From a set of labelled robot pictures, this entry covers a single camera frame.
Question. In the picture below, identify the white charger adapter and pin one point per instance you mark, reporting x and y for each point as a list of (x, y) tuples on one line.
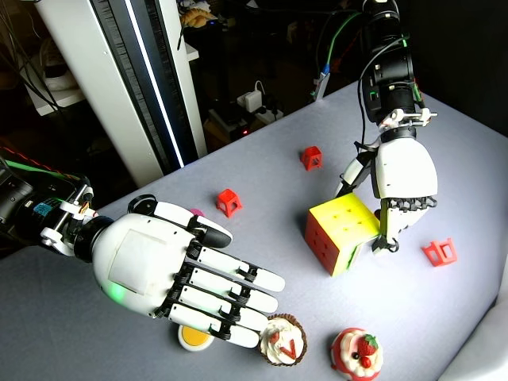
[(251, 101)]

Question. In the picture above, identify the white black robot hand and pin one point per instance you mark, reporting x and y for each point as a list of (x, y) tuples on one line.
[(405, 170), (135, 258)]

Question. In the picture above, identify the toy strawberry cake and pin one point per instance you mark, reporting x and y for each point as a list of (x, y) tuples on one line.
[(357, 353)]

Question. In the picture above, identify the red toy stool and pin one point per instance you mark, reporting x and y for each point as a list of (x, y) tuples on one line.
[(311, 158), (229, 202), (439, 252)]

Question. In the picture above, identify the white robot body column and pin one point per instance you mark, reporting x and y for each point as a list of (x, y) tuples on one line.
[(87, 59)]

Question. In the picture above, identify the white power strip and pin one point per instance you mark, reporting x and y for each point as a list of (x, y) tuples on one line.
[(270, 115)]

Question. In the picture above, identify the stickerless Rubik's cube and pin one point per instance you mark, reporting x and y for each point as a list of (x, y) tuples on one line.
[(337, 234)]

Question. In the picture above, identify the magenta round disc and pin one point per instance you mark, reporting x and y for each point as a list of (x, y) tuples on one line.
[(197, 212)]

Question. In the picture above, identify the white disc with yellow centre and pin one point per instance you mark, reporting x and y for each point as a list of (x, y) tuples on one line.
[(192, 340)]

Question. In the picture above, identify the white shelf board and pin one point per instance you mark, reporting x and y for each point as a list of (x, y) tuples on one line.
[(55, 101)]

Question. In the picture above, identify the grey tablecloth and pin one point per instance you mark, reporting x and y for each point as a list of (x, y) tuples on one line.
[(79, 337)]

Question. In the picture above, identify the toy cream cupcake brown cup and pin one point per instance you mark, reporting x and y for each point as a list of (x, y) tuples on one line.
[(285, 345)]

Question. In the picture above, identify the white backdrop sheet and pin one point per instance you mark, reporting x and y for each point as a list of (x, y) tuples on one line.
[(480, 349)]

